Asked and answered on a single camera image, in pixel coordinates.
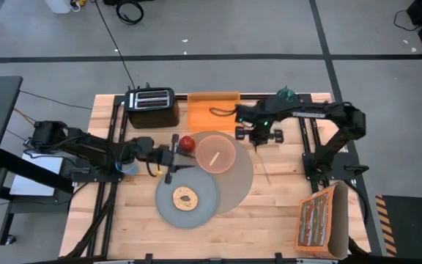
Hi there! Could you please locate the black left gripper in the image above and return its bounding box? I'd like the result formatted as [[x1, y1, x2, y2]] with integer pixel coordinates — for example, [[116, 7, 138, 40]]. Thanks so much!
[[151, 133, 198, 185]]

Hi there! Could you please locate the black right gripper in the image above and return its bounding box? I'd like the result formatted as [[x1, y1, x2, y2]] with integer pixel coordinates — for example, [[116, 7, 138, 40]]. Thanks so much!
[[234, 101, 285, 154]]

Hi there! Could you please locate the red apple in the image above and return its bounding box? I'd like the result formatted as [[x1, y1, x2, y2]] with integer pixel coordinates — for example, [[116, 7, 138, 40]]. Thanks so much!
[[179, 135, 197, 155]]

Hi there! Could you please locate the grey round plate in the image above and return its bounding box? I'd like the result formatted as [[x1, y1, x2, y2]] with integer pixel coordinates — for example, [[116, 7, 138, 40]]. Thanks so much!
[[155, 166, 220, 230]]

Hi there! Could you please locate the orange cereal box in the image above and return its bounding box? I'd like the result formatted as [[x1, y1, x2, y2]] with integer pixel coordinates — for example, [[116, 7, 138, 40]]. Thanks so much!
[[293, 180, 350, 260]]

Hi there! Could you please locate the pink translucent bowl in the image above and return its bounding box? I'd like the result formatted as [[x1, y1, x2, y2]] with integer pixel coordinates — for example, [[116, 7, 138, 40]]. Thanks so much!
[[195, 134, 237, 175]]

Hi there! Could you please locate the grey round placemat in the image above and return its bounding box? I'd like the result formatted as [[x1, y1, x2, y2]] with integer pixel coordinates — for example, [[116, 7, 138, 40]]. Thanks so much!
[[190, 131, 255, 216]]

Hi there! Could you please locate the bagel half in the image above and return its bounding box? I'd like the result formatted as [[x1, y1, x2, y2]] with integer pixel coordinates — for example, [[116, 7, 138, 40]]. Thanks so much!
[[171, 186, 199, 213]]

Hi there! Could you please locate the orange plastic bin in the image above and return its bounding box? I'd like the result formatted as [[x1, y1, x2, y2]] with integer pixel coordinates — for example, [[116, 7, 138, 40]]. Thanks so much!
[[187, 91, 242, 133]]

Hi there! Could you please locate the blue-grey round disc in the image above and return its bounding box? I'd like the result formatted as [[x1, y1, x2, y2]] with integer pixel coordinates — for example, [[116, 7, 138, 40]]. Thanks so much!
[[121, 161, 140, 176]]

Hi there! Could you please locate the black toaster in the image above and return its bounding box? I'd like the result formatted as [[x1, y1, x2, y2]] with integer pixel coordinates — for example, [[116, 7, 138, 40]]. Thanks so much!
[[124, 87, 181, 130]]

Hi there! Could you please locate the teal plastic cup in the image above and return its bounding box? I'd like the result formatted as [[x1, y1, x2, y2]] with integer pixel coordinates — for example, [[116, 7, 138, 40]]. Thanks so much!
[[276, 86, 300, 104]]

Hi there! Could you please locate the white flat box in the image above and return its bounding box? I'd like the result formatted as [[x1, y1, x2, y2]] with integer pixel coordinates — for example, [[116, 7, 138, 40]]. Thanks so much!
[[8, 153, 67, 198]]

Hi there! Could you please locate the black yellow-striped platform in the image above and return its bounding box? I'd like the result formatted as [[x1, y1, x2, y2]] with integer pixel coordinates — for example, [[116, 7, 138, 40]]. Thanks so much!
[[374, 194, 422, 258]]

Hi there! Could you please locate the white container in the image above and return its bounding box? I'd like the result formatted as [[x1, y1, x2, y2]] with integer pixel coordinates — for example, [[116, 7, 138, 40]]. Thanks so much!
[[44, 0, 73, 15]]

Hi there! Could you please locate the black strap loop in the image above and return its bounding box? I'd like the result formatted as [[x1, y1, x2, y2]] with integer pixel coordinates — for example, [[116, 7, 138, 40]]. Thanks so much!
[[209, 106, 238, 118]]

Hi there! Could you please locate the long black cable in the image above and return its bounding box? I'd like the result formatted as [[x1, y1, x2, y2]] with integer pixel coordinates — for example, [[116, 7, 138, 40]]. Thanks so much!
[[95, 0, 136, 90]]

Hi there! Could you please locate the coiled black cable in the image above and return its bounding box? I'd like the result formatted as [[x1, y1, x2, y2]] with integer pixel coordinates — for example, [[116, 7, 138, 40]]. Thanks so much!
[[114, 0, 145, 26]]

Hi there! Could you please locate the black stand frame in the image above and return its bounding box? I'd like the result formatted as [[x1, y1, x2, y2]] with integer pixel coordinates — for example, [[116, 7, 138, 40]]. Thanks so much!
[[0, 148, 75, 257]]

